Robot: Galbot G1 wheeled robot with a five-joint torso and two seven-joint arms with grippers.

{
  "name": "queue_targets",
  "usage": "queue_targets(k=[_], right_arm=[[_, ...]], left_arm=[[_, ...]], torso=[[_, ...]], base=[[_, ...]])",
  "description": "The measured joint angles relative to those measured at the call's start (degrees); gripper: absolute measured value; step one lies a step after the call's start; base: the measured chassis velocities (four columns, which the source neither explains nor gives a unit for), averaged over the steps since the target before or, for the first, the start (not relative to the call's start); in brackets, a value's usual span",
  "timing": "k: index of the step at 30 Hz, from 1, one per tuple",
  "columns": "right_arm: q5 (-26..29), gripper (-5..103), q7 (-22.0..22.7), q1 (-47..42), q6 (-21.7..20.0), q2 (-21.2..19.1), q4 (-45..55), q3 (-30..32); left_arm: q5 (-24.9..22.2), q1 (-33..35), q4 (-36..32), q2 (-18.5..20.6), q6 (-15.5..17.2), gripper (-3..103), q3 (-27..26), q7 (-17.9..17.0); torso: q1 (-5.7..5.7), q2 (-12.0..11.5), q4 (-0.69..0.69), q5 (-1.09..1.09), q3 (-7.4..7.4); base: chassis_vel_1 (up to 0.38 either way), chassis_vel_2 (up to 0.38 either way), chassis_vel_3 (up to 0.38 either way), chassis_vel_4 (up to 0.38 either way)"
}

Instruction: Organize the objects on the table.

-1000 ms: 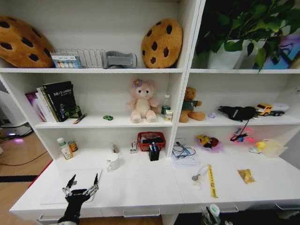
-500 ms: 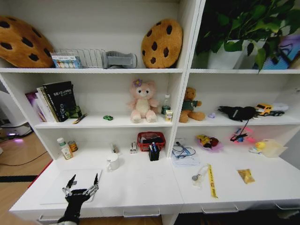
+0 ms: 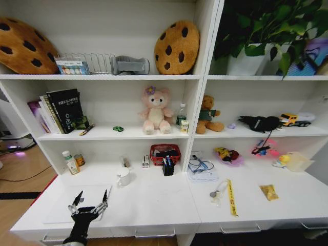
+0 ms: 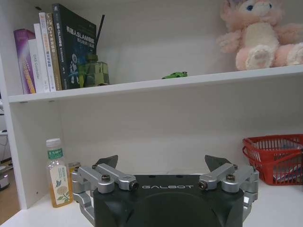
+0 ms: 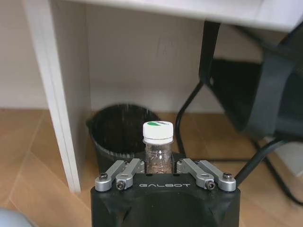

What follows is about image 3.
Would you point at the yellow red plush toy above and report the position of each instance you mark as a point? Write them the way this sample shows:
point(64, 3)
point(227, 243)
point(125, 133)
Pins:
point(226, 155)

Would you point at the white yellow striped book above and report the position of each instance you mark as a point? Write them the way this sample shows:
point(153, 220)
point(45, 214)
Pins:
point(50, 115)

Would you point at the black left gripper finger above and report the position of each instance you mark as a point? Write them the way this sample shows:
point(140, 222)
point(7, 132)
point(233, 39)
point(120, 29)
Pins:
point(76, 205)
point(102, 205)

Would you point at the small round cookie cushion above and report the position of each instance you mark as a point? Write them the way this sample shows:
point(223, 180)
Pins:
point(176, 48)

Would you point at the red plastic basket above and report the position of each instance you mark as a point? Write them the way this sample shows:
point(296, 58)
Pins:
point(153, 156)

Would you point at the white plant pot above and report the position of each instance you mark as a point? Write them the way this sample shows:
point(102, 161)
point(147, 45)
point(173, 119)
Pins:
point(246, 64)

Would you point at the purple blue bag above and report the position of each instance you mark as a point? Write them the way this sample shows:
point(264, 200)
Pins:
point(311, 59)

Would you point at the green toy car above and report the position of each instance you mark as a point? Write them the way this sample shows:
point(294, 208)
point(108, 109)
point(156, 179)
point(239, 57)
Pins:
point(118, 128)

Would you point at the small purple trinket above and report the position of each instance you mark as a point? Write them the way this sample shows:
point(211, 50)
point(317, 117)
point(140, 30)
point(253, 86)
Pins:
point(231, 126)

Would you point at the beige translucent container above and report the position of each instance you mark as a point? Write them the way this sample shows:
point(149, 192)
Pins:
point(299, 161)

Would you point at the small yellow drink carton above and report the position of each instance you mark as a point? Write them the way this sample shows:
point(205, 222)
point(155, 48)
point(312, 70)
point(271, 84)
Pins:
point(184, 126)

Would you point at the black fabric bag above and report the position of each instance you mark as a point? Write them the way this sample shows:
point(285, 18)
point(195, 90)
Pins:
point(258, 123)

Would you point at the white shelf unit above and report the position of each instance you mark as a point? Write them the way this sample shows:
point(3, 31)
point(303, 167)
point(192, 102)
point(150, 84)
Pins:
point(153, 205)

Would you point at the white bottle green cap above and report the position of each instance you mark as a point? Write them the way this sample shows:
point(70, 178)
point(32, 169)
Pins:
point(71, 165)

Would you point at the box with coloured dots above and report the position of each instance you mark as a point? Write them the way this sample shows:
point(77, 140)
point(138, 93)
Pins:
point(72, 67)

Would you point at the purple book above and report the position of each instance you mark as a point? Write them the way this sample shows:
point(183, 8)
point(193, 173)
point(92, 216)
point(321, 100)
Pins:
point(38, 112)

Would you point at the green label water bottle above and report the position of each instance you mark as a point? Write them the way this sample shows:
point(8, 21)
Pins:
point(181, 115)

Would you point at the pink plastic toy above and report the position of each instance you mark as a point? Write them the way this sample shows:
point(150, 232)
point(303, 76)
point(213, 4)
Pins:
point(266, 150)

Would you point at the black hardcover book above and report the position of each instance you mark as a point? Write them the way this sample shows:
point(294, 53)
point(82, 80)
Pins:
point(65, 107)

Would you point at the white ceramic mug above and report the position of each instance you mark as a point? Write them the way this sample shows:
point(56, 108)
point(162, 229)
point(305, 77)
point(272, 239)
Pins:
point(125, 177)

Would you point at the green leafy plant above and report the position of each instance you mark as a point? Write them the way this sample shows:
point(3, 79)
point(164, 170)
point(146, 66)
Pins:
point(276, 20)

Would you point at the black pen holder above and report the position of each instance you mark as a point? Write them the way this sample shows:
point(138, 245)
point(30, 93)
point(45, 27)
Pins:
point(169, 169)

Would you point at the yellow snack packet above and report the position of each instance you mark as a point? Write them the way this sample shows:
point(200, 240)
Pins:
point(269, 192)

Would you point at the large round cookie cushion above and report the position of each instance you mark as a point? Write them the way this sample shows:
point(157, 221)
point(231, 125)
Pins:
point(20, 48)

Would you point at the pink plush bear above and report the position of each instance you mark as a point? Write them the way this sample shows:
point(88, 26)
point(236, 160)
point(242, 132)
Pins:
point(156, 112)

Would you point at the brown teddy bear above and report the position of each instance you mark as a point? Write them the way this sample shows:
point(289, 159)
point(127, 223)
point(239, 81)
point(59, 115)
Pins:
point(208, 115)

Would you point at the yellow rubber duck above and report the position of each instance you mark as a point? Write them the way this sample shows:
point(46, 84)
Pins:
point(283, 159)

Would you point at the orange tin can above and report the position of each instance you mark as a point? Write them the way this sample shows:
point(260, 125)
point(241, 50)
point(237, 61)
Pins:
point(80, 160)

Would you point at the white floor appliance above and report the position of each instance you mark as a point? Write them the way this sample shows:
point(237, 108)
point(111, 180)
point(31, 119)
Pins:
point(12, 128)

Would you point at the yellow toy truck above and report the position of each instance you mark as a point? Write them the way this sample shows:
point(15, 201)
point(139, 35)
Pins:
point(289, 119)

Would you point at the green camouflage toy tank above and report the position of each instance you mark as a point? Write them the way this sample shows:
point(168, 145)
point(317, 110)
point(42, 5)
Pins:
point(83, 122)

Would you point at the yellow black utility knife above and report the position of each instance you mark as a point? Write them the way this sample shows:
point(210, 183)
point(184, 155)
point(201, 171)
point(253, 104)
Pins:
point(86, 130)

